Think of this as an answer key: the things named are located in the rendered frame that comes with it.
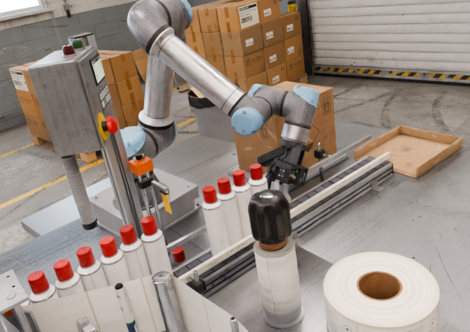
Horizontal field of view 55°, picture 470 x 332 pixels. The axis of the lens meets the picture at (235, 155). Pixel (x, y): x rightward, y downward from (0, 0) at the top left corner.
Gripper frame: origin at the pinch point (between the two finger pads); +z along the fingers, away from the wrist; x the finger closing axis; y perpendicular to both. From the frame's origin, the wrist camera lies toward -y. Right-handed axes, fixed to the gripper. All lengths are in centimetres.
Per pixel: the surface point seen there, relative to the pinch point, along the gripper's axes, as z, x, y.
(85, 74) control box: -23, -61, 0
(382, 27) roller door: -159, 342, -224
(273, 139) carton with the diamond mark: -18.2, 13.8, -19.5
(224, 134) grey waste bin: -5, 142, -203
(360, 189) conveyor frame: -9.8, 32.9, 6.0
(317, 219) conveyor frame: 1.0, 15.0, 6.0
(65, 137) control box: -10, -61, -2
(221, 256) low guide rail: 13.1, -17.9, 4.8
